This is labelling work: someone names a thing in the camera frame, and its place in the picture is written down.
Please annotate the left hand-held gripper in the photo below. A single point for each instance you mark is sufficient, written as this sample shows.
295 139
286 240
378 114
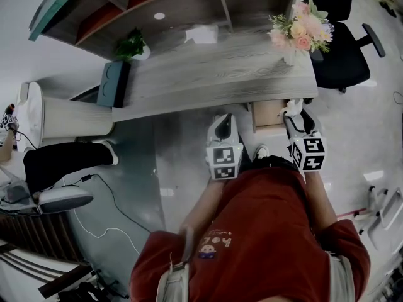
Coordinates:
224 156

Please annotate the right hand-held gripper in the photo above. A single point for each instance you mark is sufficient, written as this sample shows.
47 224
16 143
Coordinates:
310 156

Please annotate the white item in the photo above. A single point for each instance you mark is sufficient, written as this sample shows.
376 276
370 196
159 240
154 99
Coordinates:
292 107

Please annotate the wooden desk drawer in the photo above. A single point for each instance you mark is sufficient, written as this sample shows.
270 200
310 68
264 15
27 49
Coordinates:
267 115

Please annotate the person's left forearm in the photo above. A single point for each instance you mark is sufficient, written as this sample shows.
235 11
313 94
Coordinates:
201 206

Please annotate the person's right forearm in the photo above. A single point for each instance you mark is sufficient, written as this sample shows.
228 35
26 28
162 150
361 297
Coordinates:
319 200

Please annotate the person's white shoe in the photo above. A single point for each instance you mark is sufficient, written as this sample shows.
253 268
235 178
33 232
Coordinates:
261 152

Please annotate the person's black trouser leg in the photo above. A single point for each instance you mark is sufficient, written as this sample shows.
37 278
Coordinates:
277 163

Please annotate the grey wooden desk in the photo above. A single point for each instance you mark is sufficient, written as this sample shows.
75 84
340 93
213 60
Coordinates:
220 80

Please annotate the white ribbed vase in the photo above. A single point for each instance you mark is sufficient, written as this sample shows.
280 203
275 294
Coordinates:
294 57

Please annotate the black office chair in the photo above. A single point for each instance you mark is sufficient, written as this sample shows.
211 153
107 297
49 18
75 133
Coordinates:
343 55

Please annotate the pink flower bouquet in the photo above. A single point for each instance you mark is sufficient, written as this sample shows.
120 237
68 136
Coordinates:
299 27

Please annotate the white tissue pack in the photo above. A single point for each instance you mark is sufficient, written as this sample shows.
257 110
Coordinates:
201 34

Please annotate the small patterned pouch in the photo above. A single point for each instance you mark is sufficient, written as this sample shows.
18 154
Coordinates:
328 27

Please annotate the person's red shirt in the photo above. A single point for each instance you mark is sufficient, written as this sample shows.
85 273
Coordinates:
258 238

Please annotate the dark teal box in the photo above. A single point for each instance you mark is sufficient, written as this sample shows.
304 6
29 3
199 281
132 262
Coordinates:
111 85

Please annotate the white office chair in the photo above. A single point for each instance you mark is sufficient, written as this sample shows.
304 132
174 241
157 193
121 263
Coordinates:
387 212

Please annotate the small green potted plant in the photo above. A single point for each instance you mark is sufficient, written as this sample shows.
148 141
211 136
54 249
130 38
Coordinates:
132 46

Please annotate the white round hole cover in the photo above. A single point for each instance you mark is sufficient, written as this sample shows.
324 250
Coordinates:
159 15

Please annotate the grey wooden hutch shelf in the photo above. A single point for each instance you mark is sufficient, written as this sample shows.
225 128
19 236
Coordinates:
189 2

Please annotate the small beige box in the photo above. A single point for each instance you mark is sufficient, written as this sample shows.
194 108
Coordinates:
25 93

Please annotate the teal folder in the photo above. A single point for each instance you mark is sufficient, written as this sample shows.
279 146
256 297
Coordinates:
50 8

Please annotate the brown slatted wooden panel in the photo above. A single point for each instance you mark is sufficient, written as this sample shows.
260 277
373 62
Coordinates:
31 231

